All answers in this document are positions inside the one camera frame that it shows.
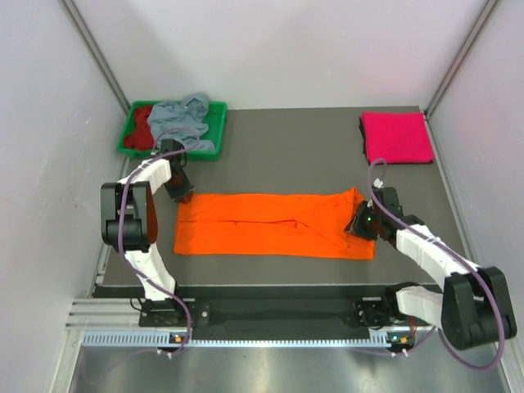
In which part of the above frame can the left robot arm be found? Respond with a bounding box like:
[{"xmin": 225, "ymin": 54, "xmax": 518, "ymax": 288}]
[{"xmin": 101, "ymin": 140, "xmax": 194, "ymax": 327}]

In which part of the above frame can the aluminium corner post left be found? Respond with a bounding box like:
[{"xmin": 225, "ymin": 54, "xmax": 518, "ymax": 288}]
[{"xmin": 58, "ymin": 0, "xmax": 130, "ymax": 114}]

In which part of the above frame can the aluminium corner post right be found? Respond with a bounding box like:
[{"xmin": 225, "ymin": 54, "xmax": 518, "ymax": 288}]
[{"xmin": 423, "ymin": 0, "xmax": 502, "ymax": 118}]

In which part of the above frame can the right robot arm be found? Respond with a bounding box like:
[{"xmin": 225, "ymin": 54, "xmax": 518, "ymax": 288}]
[{"xmin": 346, "ymin": 183, "xmax": 517, "ymax": 350}]

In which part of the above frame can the green plastic bin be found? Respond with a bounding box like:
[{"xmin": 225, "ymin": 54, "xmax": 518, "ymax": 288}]
[{"xmin": 115, "ymin": 100, "xmax": 228, "ymax": 161}]

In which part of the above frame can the slotted cable duct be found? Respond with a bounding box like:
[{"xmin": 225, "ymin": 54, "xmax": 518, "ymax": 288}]
[{"xmin": 82, "ymin": 331, "xmax": 413, "ymax": 349}]

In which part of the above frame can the grey-blue t shirt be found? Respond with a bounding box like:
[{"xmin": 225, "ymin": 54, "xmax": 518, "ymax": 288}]
[{"xmin": 147, "ymin": 93, "xmax": 215, "ymax": 152}]

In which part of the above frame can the aluminium front rail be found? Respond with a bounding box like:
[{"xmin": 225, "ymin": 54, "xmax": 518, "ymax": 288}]
[{"xmin": 65, "ymin": 299, "xmax": 141, "ymax": 330}]

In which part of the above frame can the folded pink t shirt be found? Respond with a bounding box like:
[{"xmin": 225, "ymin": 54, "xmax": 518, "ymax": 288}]
[{"xmin": 359, "ymin": 111, "xmax": 436, "ymax": 165}]

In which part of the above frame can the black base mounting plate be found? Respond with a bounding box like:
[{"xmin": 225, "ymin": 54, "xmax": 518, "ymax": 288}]
[{"xmin": 133, "ymin": 285, "xmax": 409, "ymax": 340}]

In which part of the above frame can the orange t shirt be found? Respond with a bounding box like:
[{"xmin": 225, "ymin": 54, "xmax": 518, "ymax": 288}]
[{"xmin": 173, "ymin": 187, "xmax": 375, "ymax": 260}]

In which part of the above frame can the aluminium corner post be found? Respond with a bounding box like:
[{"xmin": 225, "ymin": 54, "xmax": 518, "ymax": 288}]
[
  {"xmin": 58, "ymin": 0, "xmax": 130, "ymax": 114},
  {"xmin": 423, "ymin": 0, "xmax": 502, "ymax": 118}
]

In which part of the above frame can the dark red t shirt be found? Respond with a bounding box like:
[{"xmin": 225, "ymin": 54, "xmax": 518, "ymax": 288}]
[{"xmin": 123, "ymin": 105, "xmax": 154, "ymax": 151}]

